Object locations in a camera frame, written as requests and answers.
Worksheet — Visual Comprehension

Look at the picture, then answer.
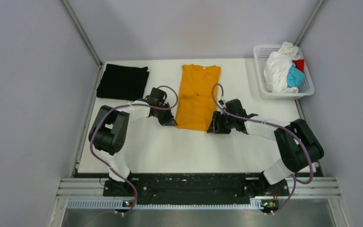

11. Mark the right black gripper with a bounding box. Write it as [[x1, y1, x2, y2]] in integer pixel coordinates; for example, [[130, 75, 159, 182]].
[[207, 111, 236, 134]]

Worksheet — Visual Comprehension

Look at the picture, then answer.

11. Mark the orange t shirt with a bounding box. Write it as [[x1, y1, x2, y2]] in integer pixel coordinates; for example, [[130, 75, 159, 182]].
[[175, 64, 221, 131]]

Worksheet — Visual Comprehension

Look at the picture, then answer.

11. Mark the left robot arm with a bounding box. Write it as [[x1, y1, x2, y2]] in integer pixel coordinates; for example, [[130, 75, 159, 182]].
[[88, 86, 177, 198]]

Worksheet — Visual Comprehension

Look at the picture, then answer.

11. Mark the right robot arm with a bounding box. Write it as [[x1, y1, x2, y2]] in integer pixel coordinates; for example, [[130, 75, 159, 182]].
[[207, 99, 324, 197]]

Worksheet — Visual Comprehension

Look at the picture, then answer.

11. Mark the folded black t shirt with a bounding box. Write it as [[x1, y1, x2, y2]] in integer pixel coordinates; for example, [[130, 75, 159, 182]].
[[96, 64, 149, 101]]

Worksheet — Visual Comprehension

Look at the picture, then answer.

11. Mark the white t shirt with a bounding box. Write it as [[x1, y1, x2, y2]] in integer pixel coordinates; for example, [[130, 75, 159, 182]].
[[263, 42, 301, 93]]

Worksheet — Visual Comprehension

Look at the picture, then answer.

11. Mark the white plastic basket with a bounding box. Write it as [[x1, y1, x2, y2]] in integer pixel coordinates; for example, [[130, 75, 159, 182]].
[[253, 44, 315, 100]]

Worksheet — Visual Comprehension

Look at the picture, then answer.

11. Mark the light blue t shirt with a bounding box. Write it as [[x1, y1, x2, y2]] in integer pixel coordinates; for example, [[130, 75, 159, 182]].
[[286, 63, 305, 88]]

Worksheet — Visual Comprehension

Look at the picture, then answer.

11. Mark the red t shirt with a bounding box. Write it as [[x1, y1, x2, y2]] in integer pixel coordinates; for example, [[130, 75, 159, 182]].
[[293, 59, 305, 73]]

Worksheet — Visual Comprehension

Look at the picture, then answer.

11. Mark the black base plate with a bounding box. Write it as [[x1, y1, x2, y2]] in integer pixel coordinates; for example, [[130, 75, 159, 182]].
[[103, 173, 290, 205]]

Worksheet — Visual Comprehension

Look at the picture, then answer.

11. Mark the aluminium frame rail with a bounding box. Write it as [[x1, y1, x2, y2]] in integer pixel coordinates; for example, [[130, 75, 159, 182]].
[[292, 177, 341, 199]]

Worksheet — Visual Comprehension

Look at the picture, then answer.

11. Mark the white slotted cable duct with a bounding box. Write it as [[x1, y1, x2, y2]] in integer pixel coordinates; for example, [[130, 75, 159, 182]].
[[67, 199, 277, 210]]

